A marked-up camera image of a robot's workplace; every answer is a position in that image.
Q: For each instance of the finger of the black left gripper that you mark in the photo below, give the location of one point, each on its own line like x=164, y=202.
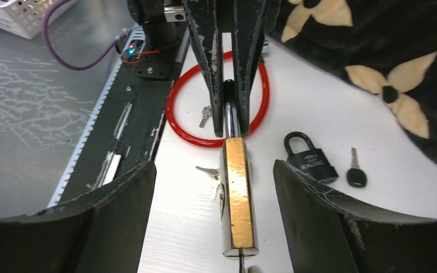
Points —
x=248, y=37
x=207, y=46

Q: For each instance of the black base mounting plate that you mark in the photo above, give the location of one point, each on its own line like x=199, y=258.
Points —
x=132, y=118

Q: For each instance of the white perforated plastic basket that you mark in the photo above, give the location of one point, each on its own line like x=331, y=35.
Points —
x=24, y=18

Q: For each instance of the black head padlock key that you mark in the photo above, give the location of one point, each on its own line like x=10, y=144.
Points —
x=356, y=177

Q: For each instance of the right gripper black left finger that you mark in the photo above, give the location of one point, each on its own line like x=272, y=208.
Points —
x=100, y=231

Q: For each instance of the red lock keys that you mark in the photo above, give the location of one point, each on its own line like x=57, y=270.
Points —
x=206, y=114

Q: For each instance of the large padlock keys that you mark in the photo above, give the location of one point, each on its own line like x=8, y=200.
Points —
x=250, y=269

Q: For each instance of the white toothed cable duct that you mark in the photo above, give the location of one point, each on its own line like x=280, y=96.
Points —
x=111, y=161

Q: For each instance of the black Kajing padlock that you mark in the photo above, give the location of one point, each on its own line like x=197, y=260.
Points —
x=313, y=162

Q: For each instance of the large brass padlock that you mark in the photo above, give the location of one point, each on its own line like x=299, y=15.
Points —
x=236, y=203

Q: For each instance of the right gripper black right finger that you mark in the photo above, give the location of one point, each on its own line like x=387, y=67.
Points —
x=329, y=231

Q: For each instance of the black floral patterned cloth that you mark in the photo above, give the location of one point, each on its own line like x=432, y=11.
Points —
x=387, y=48

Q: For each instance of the red cable lock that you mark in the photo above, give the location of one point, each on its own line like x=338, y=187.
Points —
x=189, y=96

